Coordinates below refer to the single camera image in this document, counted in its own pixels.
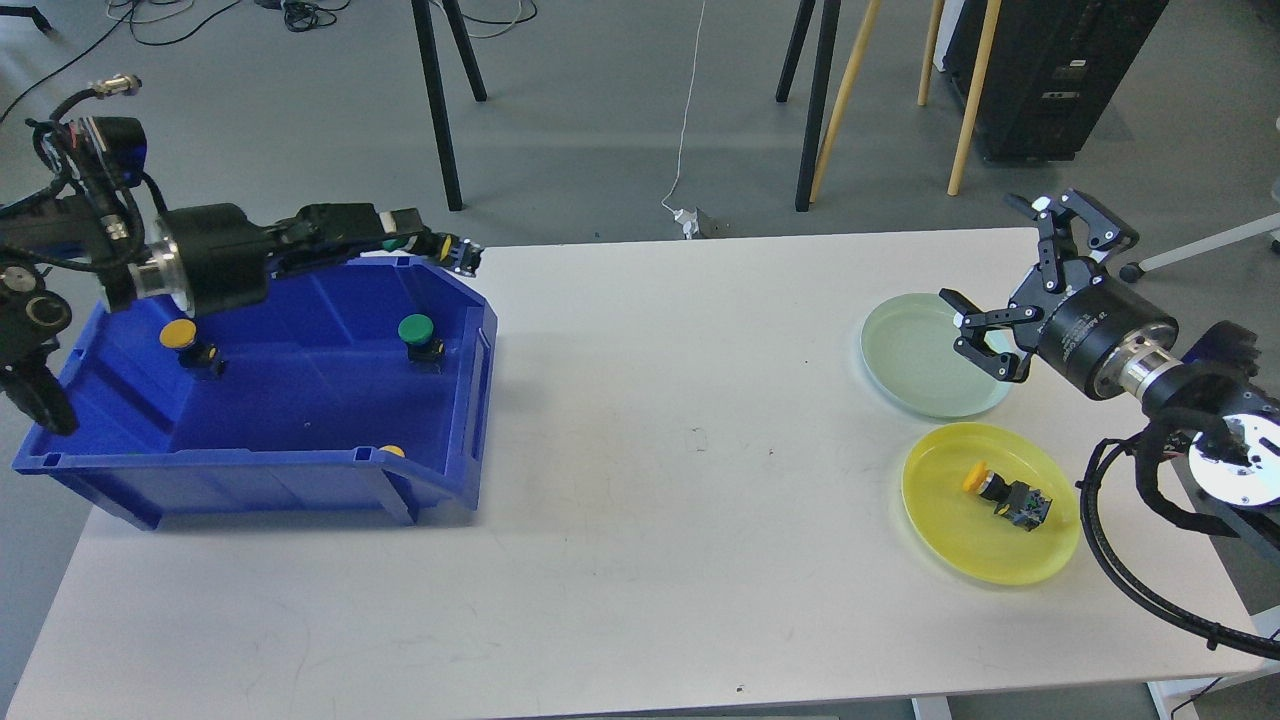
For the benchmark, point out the yellow push button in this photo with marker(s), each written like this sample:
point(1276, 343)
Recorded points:
point(199, 357)
point(1024, 506)

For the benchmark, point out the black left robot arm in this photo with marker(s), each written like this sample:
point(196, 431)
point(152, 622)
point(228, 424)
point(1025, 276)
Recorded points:
point(102, 214)

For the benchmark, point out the blue plastic bin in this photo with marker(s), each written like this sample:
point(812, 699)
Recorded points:
point(316, 381)

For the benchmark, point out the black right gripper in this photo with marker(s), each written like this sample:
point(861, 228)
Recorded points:
point(1090, 330)

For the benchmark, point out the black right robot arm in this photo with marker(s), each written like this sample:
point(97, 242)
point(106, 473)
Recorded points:
point(1206, 460)

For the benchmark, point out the light green plate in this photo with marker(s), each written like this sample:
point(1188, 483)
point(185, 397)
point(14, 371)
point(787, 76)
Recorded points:
point(907, 345)

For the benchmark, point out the black tripod right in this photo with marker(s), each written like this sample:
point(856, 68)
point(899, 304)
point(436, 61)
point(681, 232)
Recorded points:
point(828, 15)

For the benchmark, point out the black tripod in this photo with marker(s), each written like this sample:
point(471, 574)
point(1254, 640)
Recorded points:
point(828, 15)
point(423, 24)

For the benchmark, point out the black tripod left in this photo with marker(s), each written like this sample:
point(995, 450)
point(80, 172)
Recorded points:
point(423, 24)

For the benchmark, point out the yellow plate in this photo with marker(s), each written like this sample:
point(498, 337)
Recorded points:
point(962, 530)

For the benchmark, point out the green push button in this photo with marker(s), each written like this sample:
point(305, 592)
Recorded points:
point(423, 347)
point(449, 251)

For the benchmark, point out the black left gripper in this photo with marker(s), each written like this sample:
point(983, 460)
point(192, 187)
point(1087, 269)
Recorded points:
point(211, 258)

